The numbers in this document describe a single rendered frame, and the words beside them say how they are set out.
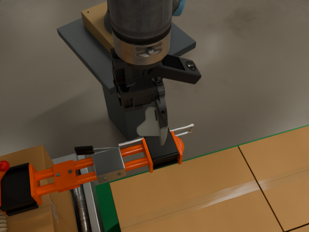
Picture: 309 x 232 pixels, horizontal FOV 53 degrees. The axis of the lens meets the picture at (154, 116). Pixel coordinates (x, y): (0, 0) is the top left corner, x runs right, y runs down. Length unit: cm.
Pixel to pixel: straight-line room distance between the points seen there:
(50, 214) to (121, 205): 46
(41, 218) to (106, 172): 24
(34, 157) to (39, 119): 131
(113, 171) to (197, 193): 64
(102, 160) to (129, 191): 57
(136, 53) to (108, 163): 36
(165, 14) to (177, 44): 110
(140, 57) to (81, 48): 109
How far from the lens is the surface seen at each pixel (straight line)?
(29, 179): 79
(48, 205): 91
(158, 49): 47
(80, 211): 131
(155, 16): 43
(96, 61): 147
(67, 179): 76
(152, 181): 133
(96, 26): 153
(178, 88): 233
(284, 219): 137
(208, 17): 297
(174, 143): 77
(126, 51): 47
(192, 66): 58
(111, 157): 76
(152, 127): 59
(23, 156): 100
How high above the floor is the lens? 177
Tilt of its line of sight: 55 degrees down
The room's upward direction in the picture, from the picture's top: straight up
